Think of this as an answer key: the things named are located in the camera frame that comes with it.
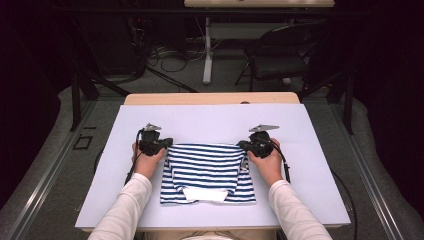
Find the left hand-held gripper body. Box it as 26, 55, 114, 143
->
137, 123, 168, 157

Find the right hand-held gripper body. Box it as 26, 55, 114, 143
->
247, 124, 280, 159

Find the blue white striped polo shirt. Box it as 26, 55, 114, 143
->
159, 143, 257, 205

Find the person's left hand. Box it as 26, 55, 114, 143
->
132, 142, 167, 180

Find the person's right hand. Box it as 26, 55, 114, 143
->
247, 138, 284, 188

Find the light wooden table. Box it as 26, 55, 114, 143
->
81, 92, 344, 233

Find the black folding chair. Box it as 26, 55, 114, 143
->
234, 21, 331, 93

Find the black metal stand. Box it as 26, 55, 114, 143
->
299, 71, 355, 136
69, 19, 131, 132

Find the person's lap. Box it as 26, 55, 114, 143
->
143, 229, 278, 240

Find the white desk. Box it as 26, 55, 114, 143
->
183, 0, 336, 85

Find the dark curtain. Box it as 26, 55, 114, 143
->
353, 0, 424, 218
0, 0, 61, 208

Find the left hand-held gripper cable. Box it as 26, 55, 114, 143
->
124, 129, 144, 186

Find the hand-held gripper cable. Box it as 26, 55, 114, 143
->
124, 129, 144, 186
271, 139, 292, 184

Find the right hand-held gripper cable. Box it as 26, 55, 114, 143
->
271, 139, 292, 184

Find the tangle of floor cables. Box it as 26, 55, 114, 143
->
146, 39, 208, 93

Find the black floor cable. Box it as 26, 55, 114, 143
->
331, 169, 358, 240

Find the aluminium floor rail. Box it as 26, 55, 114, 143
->
6, 99, 98, 240
329, 99, 404, 240

